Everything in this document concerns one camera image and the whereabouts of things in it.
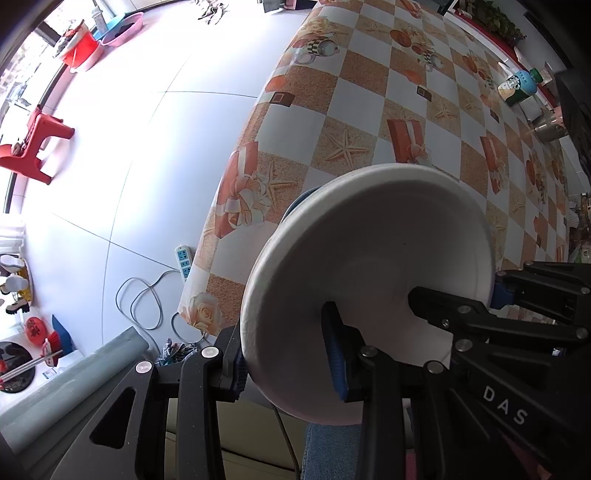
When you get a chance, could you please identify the green capped drink bottle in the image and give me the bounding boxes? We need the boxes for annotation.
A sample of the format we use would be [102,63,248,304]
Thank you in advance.
[498,68,546,108]

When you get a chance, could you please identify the black appliance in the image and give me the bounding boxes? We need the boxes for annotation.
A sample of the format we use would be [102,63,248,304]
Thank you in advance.
[554,69,591,176]

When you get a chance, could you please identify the patterned crumpled cloth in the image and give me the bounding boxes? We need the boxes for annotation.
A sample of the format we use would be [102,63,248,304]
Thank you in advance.
[159,339,195,365]

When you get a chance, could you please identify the red ledge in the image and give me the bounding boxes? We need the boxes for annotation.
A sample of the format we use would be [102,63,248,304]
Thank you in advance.
[455,9,555,93]

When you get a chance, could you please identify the grey bench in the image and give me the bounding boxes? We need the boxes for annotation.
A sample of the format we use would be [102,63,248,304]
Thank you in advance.
[0,325,151,455]

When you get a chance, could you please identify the pink cloth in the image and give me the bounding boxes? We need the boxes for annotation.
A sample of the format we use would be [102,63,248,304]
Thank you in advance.
[404,450,423,480]

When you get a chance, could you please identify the checkered printed tablecloth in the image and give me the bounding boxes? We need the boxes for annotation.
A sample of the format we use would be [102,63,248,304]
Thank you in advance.
[179,0,573,340]

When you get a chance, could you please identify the black round stool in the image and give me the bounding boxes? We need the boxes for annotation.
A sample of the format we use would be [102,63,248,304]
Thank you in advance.
[0,342,35,393]

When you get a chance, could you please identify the white power strip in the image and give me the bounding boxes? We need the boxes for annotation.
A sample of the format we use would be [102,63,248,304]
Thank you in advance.
[174,246,194,281]

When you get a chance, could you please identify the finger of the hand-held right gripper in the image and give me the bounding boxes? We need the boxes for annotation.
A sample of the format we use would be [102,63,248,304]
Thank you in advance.
[409,286,591,480]
[492,261,591,324]

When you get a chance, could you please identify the blue bowl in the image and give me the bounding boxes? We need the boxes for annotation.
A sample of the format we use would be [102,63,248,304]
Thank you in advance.
[281,187,320,224]

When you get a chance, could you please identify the blue basin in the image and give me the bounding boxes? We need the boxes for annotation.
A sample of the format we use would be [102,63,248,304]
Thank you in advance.
[90,16,123,40]

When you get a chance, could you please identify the metal cup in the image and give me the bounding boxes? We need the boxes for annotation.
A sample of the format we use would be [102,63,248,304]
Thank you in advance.
[526,113,568,144]

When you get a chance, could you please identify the crumpled floor rag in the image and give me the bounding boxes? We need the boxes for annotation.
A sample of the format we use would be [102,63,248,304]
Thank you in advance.
[198,0,229,20]

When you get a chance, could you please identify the red bucket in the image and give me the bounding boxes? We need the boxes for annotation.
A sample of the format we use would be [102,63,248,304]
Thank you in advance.
[59,21,103,72]

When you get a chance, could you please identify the thin black cable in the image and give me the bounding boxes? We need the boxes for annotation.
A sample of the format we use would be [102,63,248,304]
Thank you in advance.
[270,404,301,480]

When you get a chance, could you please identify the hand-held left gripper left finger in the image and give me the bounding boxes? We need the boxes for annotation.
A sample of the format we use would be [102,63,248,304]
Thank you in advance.
[48,325,245,480]

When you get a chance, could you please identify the grey power cable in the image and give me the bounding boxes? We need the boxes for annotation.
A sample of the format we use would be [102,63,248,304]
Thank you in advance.
[115,270,204,344]

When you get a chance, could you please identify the person's leg in jeans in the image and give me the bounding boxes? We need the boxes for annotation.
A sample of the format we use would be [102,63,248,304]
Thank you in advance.
[302,422,363,480]

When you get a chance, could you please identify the red plastic stool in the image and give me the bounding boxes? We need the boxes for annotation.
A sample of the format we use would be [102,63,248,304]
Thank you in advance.
[0,105,75,185]

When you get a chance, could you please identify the green potted plant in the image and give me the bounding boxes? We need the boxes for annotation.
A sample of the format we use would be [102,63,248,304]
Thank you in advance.
[462,0,527,44]

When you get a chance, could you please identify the white paper bowl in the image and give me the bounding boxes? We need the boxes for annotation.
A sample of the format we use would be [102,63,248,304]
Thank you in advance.
[241,164,497,425]

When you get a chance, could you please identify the blue dustpan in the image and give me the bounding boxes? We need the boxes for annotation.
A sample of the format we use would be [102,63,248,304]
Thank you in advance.
[51,314,75,356]

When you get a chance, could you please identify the red hand broom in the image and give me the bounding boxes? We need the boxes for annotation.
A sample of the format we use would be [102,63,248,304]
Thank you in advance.
[41,337,65,365]

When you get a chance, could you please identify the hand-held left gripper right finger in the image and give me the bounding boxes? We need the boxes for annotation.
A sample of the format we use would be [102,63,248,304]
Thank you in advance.
[321,301,509,480]

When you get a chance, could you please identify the pink basin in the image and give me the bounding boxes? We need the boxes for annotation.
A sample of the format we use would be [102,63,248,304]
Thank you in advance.
[100,12,145,47]

